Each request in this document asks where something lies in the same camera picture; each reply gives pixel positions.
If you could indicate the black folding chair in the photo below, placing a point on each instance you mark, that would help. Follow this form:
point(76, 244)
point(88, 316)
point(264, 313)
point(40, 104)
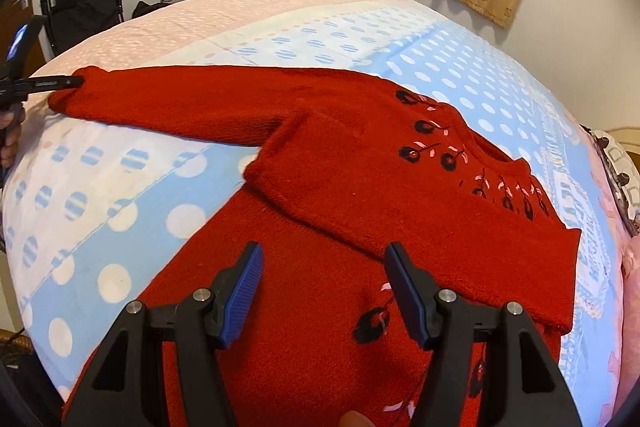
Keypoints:
point(82, 2)

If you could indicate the blue polka-dot printed blanket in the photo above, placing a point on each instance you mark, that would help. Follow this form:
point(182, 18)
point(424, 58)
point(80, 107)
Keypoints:
point(125, 187)

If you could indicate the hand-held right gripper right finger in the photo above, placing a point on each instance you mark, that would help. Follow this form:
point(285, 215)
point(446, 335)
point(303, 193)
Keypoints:
point(407, 297)

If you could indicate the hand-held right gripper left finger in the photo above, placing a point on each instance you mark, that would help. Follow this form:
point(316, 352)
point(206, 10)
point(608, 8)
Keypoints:
point(245, 292)

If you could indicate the person's left hand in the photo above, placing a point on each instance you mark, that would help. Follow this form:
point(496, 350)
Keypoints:
point(9, 142)

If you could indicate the person's right hand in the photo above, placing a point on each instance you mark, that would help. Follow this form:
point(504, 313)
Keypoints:
point(354, 420)

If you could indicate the pink quilt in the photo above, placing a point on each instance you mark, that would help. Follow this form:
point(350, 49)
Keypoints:
point(627, 307)

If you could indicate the red knit sweater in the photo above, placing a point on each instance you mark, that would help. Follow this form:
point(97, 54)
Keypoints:
point(350, 167)

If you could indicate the black bag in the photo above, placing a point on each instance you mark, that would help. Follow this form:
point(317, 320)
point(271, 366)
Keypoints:
point(147, 9)

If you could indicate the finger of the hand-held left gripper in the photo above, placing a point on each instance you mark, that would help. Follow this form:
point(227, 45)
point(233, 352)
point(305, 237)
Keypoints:
point(50, 84)

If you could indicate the wicker chair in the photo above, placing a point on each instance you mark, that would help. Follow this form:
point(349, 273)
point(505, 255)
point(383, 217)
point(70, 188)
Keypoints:
point(12, 342)

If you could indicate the grey patterned pillow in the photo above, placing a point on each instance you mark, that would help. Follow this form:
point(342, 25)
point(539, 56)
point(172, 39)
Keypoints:
point(617, 167)

